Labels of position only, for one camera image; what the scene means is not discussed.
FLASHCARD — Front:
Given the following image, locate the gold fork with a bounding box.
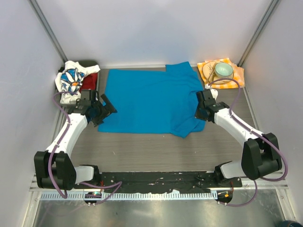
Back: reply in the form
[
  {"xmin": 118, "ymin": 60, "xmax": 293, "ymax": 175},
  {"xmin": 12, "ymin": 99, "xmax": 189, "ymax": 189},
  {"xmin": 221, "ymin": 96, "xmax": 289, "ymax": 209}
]
[{"xmin": 205, "ymin": 63, "xmax": 216, "ymax": 84}]

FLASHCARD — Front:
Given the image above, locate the white flower print t shirt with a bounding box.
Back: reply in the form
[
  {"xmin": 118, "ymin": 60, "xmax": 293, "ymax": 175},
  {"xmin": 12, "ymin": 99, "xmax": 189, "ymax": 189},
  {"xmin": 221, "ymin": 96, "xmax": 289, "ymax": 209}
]
[{"xmin": 55, "ymin": 61, "xmax": 100, "ymax": 105}]

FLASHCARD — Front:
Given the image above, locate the cream floral plate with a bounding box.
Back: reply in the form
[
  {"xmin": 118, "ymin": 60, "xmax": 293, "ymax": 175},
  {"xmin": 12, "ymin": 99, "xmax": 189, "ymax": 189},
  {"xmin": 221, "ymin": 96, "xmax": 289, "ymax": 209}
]
[{"xmin": 202, "ymin": 61, "xmax": 234, "ymax": 85}]

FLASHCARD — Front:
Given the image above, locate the light blue ceramic bowl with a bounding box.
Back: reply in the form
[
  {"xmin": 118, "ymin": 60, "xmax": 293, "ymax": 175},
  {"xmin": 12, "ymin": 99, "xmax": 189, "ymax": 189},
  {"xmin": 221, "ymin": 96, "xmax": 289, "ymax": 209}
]
[{"xmin": 214, "ymin": 62, "xmax": 233, "ymax": 79}]

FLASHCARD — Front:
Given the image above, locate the blue t shirt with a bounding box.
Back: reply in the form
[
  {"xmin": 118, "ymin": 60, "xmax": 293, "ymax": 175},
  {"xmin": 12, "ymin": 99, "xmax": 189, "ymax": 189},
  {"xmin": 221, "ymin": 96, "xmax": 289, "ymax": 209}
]
[{"xmin": 98, "ymin": 62, "xmax": 205, "ymax": 138}]

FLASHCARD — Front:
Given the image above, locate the orange checkered cloth napkin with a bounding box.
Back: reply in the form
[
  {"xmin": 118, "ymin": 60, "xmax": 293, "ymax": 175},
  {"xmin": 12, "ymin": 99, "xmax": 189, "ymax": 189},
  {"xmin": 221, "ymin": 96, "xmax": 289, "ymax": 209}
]
[{"xmin": 197, "ymin": 58, "xmax": 245, "ymax": 89}]

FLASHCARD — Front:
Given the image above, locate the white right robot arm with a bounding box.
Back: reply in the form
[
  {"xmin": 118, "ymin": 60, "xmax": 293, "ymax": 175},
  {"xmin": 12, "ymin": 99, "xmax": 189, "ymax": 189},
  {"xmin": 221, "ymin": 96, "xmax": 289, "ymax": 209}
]
[{"xmin": 195, "ymin": 89, "xmax": 282, "ymax": 187}]

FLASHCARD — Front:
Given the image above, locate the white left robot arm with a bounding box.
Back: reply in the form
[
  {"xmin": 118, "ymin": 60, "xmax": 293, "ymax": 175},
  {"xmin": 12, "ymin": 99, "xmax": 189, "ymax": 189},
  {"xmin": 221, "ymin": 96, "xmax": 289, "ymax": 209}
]
[{"xmin": 34, "ymin": 89, "xmax": 117, "ymax": 192}]

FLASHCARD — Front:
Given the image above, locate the red t shirt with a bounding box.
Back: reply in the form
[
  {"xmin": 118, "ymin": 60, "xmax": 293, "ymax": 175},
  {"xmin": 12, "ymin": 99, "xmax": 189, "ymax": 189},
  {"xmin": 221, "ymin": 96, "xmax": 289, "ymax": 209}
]
[{"xmin": 80, "ymin": 73, "xmax": 98, "ymax": 92}]

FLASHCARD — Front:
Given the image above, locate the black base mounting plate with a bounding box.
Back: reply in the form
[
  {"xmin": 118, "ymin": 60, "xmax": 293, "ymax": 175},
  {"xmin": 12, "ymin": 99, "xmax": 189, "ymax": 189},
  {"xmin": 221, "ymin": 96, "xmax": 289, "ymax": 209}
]
[{"xmin": 89, "ymin": 171, "xmax": 242, "ymax": 194}]

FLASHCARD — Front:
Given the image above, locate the dark blue round object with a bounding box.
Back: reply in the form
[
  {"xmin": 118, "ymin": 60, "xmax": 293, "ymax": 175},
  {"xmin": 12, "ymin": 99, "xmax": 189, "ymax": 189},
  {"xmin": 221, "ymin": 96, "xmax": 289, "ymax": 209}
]
[{"xmin": 278, "ymin": 220, "xmax": 303, "ymax": 227}]

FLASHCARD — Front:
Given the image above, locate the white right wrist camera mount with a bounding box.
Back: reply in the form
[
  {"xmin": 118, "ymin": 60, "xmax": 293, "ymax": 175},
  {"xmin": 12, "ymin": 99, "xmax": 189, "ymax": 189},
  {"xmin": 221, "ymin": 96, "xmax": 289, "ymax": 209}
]
[{"xmin": 205, "ymin": 84, "xmax": 218, "ymax": 100}]

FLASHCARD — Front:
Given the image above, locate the white slotted cable duct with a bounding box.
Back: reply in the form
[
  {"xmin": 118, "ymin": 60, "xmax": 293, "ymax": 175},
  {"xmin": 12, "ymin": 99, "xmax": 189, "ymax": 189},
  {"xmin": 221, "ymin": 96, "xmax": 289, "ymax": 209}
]
[{"xmin": 40, "ymin": 190, "xmax": 217, "ymax": 201}]

